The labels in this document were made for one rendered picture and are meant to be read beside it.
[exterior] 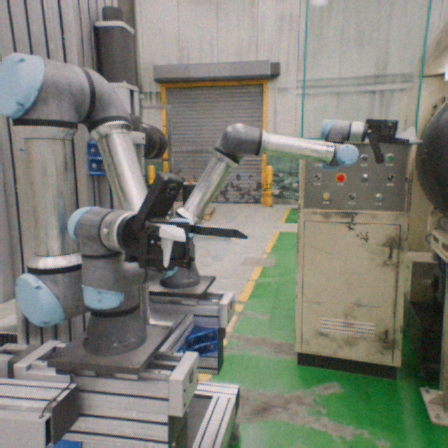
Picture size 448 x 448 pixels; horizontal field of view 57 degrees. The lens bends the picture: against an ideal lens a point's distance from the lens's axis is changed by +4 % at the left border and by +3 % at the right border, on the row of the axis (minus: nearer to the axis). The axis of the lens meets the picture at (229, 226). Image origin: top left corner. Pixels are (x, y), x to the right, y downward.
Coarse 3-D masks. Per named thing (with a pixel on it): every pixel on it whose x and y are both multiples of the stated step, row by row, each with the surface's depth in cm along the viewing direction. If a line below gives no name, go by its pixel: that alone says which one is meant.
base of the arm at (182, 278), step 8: (184, 264) 144; (192, 264) 147; (176, 272) 144; (184, 272) 144; (192, 272) 146; (160, 280) 147; (168, 280) 144; (176, 280) 143; (184, 280) 144; (192, 280) 145; (176, 288) 143; (184, 288) 144
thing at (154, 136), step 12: (144, 108) 574; (168, 108) 566; (168, 120) 568; (144, 132) 473; (156, 132) 541; (168, 132) 571; (144, 144) 472; (156, 144) 512; (144, 156) 509; (156, 156) 550; (168, 216) 592
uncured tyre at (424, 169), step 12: (444, 108) 146; (432, 120) 154; (444, 120) 142; (432, 132) 146; (444, 132) 141; (420, 144) 159; (432, 144) 145; (444, 144) 141; (420, 156) 155; (432, 156) 145; (444, 156) 142; (420, 168) 156; (432, 168) 145; (444, 168) 142; (420, 180) 161; (432, 180) 146; (444, 180) 143; (432, 192) 149; (444, 192) 144; (444, 204) 147
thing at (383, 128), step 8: (368, 120) 155; (376, 120) 154; (384, 120) 152; (392, 120) 151; (368, 128) 156; (376, 128) 155; (384, 128) 152; (392, 128) 153; (368, 136) 156; (376, 136) 155; (384, 136) 153; (392, 136) 153
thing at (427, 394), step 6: (420, 390) 210; (426, 390) 209; (432, 390) 211; (438, 390) 211; (426, 396) 206; (432, 396) 206; (426, 402) 201; (426, 408) 197; (432, 408) 196; (438, 408) 197; (432, 414) 192; (438, 414) 189; (444, 414) 193; (432, 420) 188; (438, 420) 188; (444, 420) 188
